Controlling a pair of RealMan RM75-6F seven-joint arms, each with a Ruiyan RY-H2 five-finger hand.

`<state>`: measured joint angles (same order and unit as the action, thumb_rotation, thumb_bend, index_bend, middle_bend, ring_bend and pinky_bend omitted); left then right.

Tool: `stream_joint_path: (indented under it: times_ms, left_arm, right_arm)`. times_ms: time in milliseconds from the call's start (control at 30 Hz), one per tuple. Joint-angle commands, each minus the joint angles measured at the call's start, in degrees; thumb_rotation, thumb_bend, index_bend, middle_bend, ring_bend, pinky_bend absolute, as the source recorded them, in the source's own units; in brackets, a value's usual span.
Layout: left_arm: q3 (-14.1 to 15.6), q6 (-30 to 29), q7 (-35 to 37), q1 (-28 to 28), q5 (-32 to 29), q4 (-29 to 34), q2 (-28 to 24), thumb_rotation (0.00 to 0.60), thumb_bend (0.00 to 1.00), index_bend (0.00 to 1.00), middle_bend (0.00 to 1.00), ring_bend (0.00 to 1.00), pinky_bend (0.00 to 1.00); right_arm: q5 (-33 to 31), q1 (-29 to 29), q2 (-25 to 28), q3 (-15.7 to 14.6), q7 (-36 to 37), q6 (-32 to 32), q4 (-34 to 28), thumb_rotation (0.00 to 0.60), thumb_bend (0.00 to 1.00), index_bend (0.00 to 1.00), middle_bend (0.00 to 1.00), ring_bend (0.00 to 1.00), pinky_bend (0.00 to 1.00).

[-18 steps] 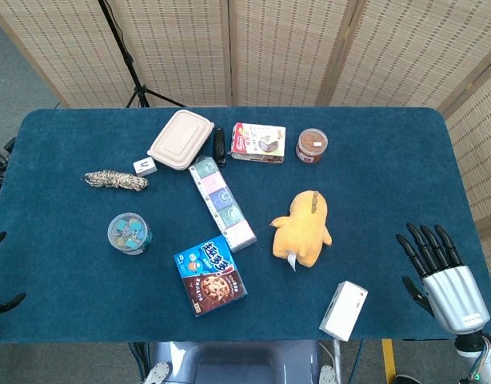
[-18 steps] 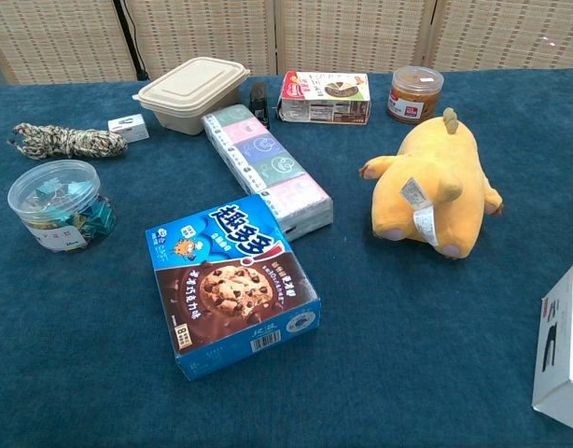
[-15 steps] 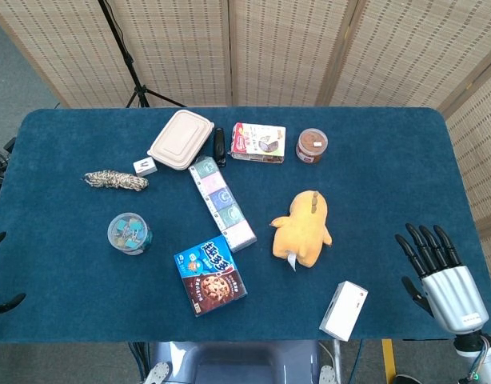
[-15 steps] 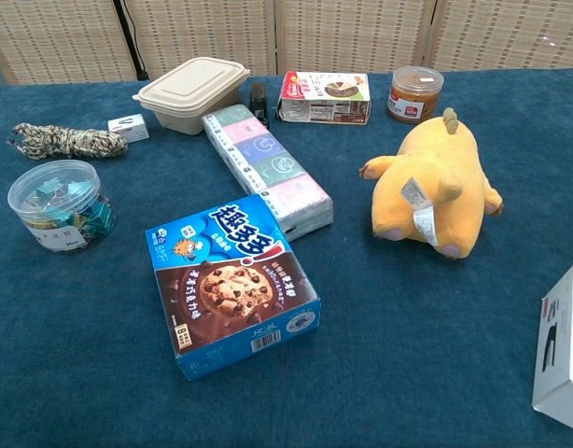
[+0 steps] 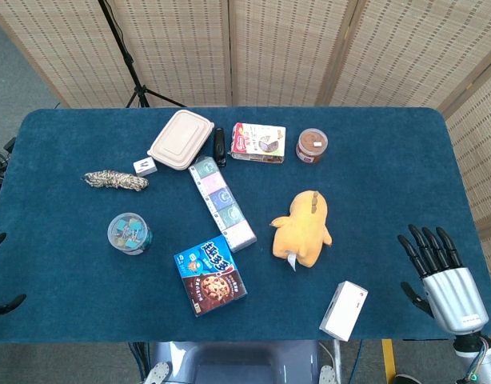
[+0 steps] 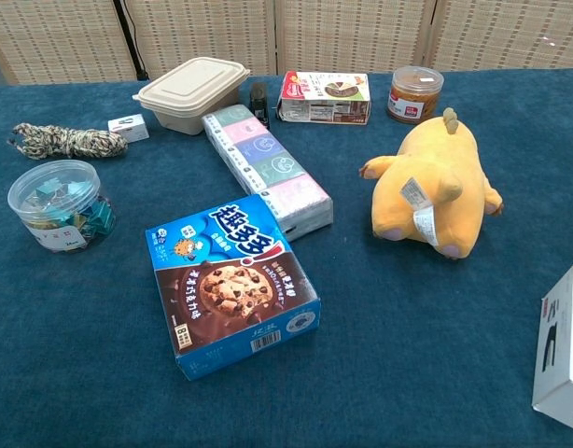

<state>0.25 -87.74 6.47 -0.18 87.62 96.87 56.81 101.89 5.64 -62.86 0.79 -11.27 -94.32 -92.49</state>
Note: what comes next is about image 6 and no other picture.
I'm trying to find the yellow plush toy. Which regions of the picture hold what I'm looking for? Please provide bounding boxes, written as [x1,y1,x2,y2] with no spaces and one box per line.
[358,106,505,261]

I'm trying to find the pastel tissue multi-pack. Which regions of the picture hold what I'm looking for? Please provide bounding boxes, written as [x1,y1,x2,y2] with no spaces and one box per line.
[201,104,335,243]

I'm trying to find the blue chocolate cookie box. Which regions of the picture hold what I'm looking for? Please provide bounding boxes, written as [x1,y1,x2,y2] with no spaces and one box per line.
[145,193,322,382]

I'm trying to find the white red cake snack box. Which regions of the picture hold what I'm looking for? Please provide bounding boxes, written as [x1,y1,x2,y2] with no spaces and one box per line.
[275,70,372,126]

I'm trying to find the beige lidded lunch container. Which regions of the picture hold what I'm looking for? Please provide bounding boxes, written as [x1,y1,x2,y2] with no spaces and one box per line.
[132,56,252,136]

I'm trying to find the blue table cloth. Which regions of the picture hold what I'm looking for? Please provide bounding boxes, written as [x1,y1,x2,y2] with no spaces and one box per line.
[0,68,573,448]

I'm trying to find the clear jar with brown contents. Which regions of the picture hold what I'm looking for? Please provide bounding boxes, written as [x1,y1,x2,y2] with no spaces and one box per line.
[385,65,445,125]

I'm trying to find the small white box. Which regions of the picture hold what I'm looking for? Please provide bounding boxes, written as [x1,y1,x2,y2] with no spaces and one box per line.
[107,113,150,144]

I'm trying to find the bamboo folding screen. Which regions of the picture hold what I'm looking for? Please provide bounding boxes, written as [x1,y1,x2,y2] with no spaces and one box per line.
[0,0,573,86]

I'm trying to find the clear jar of binder clips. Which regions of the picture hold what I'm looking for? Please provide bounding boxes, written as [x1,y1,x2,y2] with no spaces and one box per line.
[7,159,117,254]

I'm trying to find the white cardboard product box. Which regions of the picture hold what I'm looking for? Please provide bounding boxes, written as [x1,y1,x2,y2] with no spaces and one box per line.
[531,263,573,435]

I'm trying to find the braided rope bundle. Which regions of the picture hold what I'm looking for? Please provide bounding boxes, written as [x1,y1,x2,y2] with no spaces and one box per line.
[7,122,129,161]

